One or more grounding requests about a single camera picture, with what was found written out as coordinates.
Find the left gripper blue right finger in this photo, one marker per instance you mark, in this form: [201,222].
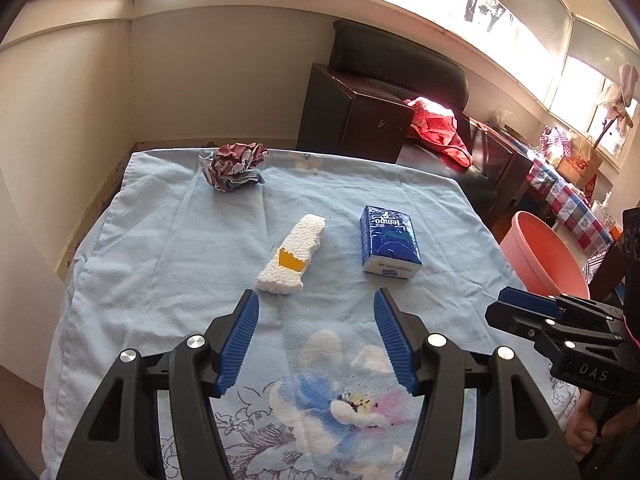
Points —
[401,348]

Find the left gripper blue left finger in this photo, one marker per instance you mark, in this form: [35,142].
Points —
[233,334]

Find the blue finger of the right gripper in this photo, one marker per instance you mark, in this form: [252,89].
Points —
[530,302]
[536,322]

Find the red white paper ball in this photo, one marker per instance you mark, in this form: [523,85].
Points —
[234,165]

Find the pink plastic trash bin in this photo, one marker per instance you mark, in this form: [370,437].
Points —
[541,260]

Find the person's right hand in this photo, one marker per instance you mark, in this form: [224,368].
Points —
[581,431]

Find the white foam piece orange label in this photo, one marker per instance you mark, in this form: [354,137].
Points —
[283,274]

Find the checkered cloth side table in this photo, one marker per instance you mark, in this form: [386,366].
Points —
[573,217]

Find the blue tempo tissue pack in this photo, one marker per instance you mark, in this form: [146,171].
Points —
[388,243]

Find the light blue floral tablecloth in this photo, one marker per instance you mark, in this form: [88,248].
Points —
[316,397]

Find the brown paper shopping bag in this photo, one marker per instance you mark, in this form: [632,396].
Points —
[582,164]

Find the red polka dot cloth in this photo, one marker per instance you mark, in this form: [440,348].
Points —
[435,127]

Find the black leather armchair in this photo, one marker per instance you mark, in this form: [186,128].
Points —
[354,106]

